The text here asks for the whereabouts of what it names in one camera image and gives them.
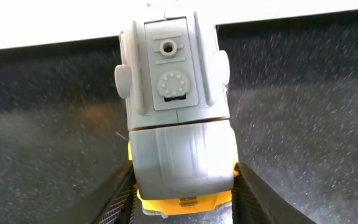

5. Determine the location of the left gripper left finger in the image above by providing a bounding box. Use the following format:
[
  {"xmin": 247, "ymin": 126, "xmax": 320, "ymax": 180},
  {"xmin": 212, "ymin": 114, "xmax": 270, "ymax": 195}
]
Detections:
[{"xmin": 53, "ymin": 161, "xmax": 137, "ymax": 224}]

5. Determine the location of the grey and yellow toy truck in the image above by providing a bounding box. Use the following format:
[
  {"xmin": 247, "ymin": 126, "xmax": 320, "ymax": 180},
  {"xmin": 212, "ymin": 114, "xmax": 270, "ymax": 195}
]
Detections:
[{"xmin": 114, "ymin": 11, "xmax": 240, "ymax": 218}]

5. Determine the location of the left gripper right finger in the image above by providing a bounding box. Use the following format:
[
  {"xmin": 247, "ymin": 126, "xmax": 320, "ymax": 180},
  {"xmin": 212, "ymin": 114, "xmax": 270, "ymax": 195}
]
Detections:
[{"xmin": 231, "ymin": 161, "xmax": 318, "ymax": 224}]

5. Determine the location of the white shelf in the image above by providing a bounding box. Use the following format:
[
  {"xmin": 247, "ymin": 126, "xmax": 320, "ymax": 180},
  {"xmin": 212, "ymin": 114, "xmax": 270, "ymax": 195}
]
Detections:
[{"xmin": 0, "ymin": 0, "xmax": 358, "ymax": 52}]

